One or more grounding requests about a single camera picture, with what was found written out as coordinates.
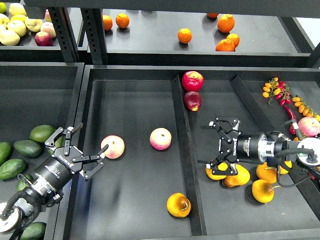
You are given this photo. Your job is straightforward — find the pink peach on shelf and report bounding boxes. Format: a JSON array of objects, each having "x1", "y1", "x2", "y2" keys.
[{"x1": 40, "y1": 22, "x2": 56, "y2": 39}]

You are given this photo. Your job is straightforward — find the yellow pear by divider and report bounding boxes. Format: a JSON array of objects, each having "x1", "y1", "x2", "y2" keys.
[{"x1": 267, "y1": 161, "x2": 293, "y2": 175}]

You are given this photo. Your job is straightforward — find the black tray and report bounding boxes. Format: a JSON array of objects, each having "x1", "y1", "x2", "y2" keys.
[
  {"x1": 0, "y1": 62, "x2": 84, "y2": 240},
  {"x1": 67, "y1": 66, "x2": 320, "y2": 240}
]

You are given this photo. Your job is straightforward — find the large orange upper right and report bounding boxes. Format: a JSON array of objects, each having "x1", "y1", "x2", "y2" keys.
[{"x1": 217, "y1": 14, "x2": 236, "y2": 33}]

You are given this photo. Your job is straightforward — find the red apple on shelf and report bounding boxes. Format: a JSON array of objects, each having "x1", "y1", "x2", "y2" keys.
[{"x1": 34, "y1": 31, "x2": 53, "y2": 47}]

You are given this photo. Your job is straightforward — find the orange cherry tomato vine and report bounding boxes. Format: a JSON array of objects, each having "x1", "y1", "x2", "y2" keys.
[{"x1": 292, "y1": 95, "x2": 320, "y2": 122}]

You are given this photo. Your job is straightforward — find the black perforated post left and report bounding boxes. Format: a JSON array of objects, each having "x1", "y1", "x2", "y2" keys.
[{"x1": 48, "y1": 7, "x2": 79, "y2": 63}]

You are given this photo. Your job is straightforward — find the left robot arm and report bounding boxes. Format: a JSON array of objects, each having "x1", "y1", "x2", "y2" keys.
[{"x1": 0, "y1": 123, "x2": 109, "y2": 240}]

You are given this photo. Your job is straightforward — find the pink apple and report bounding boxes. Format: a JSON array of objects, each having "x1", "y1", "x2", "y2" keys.
[
  {"x1": 100, "y1": 135, "x2": 125, "y2": 159},
  {"x1": 149, "y1": 127, "x2": 172, "y2": 151}
]

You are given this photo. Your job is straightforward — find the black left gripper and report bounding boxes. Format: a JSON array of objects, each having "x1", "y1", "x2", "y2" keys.
[{"x1": 35, "y1": 122, "x2": 109, "y2": 188}]

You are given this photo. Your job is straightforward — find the pink apple centre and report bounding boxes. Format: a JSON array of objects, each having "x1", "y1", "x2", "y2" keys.
[{"x1": 149, "y1": 127, "x2": 172, "y2": 151}]

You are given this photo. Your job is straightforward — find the black left tray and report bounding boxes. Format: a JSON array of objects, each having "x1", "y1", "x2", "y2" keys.
[{"x1": 0, "y1": 62, "x2": 84, "y2": 240}]

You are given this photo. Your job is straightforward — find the black perforated post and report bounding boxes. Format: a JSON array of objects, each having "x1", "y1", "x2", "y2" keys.
[
  {"x1": 48, "y1": 7, "x2": 79, "y2": 63},
  {"x1": 80, "y1": 8, "x2": 108, "y2": 65}
]

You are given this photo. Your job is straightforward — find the green avocado bottom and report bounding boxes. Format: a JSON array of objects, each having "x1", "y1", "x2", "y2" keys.
[{"x1": 20, "y1": 222, "x2": 47, "y2": 240}]

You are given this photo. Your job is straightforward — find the orange right small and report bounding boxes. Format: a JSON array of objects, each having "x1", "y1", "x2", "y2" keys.
[{"x1": 226, "y1": 33, "x2": 240, "y2": 48}]

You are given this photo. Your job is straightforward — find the black tray divider centre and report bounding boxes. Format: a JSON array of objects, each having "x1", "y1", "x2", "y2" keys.
[{"x1": 170, "y1": 75, "x2": 207, "y2": 236}]

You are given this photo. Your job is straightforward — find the pink apple right tray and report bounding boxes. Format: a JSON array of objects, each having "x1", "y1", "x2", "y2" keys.
[{"x1": 297, "y1": 116, "x2": 320, "y2": 137}]

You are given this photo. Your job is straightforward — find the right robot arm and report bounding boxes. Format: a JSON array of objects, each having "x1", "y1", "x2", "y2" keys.
[{"x1": 200, "y1": 116, "x2": 320, "y2": 180}]

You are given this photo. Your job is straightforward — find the black centre tray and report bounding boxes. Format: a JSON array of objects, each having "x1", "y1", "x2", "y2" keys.
[{"x1": 67, "y1": 66, "x2": 320, "y2": 240}]

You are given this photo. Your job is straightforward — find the black perforated post right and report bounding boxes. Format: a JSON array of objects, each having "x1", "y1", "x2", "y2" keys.
[{"x1": 80, "y1": 8, "x2": 108, "y2": 65}]

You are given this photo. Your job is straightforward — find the yellow orange pear lying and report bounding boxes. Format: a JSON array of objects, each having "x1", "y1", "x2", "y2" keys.
[{"x1": 222, "y1": 164, "x2": 251, "y2": 188}]

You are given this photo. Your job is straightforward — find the cherry tomato bunch upper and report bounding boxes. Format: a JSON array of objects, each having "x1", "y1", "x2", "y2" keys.
[{"x1": 262, "y1": 77, "x2": 291, "y2": 106}]

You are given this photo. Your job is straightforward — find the bright red apple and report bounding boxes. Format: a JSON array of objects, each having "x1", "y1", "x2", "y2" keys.
[{"x1": 181, "y1": 70, "x2": 204, "y2": 92}]

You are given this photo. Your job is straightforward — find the dark green avocado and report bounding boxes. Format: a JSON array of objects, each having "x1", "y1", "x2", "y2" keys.
[{"x1": 13, "y1": 139, "x2": 42, "y2": 158}]

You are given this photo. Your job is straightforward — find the pink apple left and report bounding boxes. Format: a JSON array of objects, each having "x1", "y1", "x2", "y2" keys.
[{"x1": 100, "y1": 135, "x2": 125, "y2": 159}]

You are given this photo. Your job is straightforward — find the orange front right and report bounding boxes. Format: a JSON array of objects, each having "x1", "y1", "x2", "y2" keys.
[{"x1": 215, "y1": 39, "x2": 236, "y2": 52}]

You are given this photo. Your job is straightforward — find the red chili pepper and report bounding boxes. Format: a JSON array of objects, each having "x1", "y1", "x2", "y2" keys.
[{"x1": 283, "y1": 105, "x2": 298, "y2": 135}]

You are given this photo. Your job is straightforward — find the dark red apple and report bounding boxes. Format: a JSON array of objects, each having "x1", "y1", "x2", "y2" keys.
[{"x1": 183, "y1": 91, "x2": 202, "y2": 112}]

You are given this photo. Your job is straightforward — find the black upper right shelf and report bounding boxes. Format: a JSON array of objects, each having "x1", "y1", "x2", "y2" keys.
[{"x1": 104, "y1": 10, "x2": 320, "y2": 68}]

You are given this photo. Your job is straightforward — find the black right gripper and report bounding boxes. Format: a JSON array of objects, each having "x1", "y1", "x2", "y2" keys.
[{"x1": 197, "y1": 117, "x2": 265, "y2": 176}]

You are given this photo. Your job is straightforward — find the orange centre shelf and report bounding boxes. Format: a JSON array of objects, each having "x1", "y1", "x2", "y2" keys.
[{"x1": 177, "y1": 28, "x2": 193, "y2": 44}]

